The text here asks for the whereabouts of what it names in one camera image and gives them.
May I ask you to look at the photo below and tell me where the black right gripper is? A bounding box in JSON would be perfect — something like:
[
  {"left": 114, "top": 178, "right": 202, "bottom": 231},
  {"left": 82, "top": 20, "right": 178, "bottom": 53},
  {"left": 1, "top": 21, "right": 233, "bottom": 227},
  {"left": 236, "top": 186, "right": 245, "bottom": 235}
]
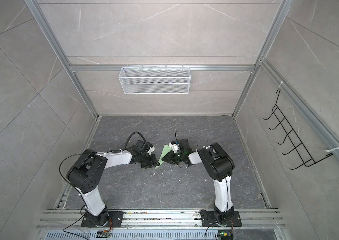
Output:
[{"left": 162, "top": 151, "right": 186, "bottom": 165}]

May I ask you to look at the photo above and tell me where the light green paper sheet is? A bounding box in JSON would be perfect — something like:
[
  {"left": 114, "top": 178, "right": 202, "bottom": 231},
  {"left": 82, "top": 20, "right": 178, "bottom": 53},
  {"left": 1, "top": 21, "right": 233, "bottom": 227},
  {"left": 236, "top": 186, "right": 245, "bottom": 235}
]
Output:
[{"left": 155, "top": 145, "right": 172, "bottom": 169}]

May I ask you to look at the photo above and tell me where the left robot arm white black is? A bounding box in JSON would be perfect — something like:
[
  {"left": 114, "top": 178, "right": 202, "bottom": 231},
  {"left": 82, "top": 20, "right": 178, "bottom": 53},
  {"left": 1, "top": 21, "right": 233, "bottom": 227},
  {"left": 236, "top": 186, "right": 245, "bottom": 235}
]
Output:
[{"left": 67, "top": 140, "right": 159, "bottom": 227}]

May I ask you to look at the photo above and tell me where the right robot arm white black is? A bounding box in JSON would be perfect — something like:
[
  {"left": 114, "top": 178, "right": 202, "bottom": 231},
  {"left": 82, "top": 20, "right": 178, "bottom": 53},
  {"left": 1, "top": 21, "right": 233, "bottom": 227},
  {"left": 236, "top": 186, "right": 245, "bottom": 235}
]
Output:
[{"left": 160, "top": 139, "right": 235, "bottom": 226}]

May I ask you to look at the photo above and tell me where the left small circuit board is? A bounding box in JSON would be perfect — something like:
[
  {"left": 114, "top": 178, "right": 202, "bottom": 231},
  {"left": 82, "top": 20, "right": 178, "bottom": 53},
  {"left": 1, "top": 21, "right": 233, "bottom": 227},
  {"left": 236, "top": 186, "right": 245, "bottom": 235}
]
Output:
[{"left": 96, "top": 230, "right": 112, "bottom": 238}]

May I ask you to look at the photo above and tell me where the small circuit board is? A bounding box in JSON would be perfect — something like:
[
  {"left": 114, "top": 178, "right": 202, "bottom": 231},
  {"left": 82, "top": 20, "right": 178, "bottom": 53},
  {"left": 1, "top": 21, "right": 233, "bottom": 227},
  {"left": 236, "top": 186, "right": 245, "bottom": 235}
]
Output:
[
  {"left": 217, "top": 231, "right": 234, "bottom": 240},
  {"left": 96, "top": 230, "right": 112, "bottom": 238}
]

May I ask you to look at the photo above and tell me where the right small circuit board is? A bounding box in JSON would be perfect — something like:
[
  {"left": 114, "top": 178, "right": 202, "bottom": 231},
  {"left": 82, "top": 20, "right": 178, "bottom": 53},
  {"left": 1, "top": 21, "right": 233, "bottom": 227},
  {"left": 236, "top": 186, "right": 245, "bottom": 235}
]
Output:
[{"left": 217, "top": 231, "right": 234, "bottom": 240}]

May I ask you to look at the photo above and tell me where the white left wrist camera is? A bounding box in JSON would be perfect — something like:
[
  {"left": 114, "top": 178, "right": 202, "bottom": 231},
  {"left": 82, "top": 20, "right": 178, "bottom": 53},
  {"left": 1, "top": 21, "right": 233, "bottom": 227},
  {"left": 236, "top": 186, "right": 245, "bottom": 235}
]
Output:
[{"left": 147, "top": 146, "right": 155, "bottom": 155}]

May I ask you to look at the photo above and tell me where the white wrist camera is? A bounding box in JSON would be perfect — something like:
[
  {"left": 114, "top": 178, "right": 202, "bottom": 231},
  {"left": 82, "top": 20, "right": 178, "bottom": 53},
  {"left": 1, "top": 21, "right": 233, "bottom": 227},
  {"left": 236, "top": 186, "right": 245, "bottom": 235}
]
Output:
[
  {"left": 169, "top": 141, "right": 180, "bottom": 154},
  {"left": 147, "top": 146, "right": 155, "bottom": 155}
]

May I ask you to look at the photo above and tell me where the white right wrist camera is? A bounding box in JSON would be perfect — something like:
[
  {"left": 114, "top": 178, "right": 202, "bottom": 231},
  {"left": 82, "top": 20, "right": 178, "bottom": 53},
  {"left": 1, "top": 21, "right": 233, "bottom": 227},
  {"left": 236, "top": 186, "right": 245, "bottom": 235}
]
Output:
[{"left": 169, "top": 141, "right": 180, "bottom": 154}]

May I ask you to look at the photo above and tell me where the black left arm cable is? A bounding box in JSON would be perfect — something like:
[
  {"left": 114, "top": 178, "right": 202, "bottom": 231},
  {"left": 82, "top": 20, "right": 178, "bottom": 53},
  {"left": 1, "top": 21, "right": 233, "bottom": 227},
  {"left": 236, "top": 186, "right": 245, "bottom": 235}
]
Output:
[{"left": 123, "top": 131, "right": 147, "bottom": 152}]

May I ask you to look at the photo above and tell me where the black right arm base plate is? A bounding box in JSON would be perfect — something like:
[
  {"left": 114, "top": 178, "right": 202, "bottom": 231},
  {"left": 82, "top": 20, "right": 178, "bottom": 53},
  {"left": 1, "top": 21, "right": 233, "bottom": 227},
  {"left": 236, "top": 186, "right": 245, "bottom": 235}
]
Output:
[{"left": 200, "top": 210, "right": 242, "bottom": 228}]

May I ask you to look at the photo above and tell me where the white wire mesh basket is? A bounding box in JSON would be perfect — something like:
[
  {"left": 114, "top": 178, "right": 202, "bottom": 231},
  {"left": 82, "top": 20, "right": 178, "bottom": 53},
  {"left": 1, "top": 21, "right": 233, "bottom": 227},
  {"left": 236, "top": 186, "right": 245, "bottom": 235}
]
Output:
[{"left": 118, "top": 67, "right": 191, "bottom": 95}]

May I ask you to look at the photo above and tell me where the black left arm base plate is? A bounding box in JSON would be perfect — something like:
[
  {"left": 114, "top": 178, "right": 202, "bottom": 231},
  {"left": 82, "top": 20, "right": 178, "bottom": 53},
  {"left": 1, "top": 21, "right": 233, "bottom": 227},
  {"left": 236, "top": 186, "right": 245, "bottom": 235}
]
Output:
[{"left": 81, "top": 211, "right": 124, "bottom": 228}]

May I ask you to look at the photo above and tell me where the aluminium frame rail front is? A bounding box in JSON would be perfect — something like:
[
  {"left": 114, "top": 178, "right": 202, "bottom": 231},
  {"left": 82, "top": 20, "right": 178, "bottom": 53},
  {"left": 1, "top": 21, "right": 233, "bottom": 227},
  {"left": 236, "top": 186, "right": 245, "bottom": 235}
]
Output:
[{"left": 36, "top": 209, "right": 287, "bottom": 230}]

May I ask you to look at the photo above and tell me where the black wire hook rack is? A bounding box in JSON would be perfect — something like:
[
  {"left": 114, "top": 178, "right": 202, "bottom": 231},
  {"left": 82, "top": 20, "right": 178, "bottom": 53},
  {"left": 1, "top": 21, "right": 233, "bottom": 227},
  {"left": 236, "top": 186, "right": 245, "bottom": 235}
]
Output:
[{"left": 263, "top": 89, "right": 333, "bottom": 171}]

